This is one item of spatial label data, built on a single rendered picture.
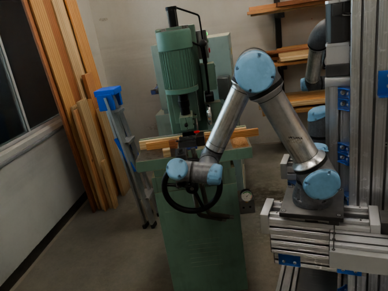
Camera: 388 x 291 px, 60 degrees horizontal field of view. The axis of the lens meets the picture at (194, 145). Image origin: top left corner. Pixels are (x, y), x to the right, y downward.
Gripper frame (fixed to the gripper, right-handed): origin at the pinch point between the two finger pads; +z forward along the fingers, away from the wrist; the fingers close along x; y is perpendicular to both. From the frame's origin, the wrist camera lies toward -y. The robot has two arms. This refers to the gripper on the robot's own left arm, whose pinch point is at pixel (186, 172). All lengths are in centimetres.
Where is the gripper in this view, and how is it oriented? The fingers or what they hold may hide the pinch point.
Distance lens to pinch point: 150.7
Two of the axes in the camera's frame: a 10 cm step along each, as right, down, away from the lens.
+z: 0.9, 1.8, 9.8
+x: 9.9, -1.5, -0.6
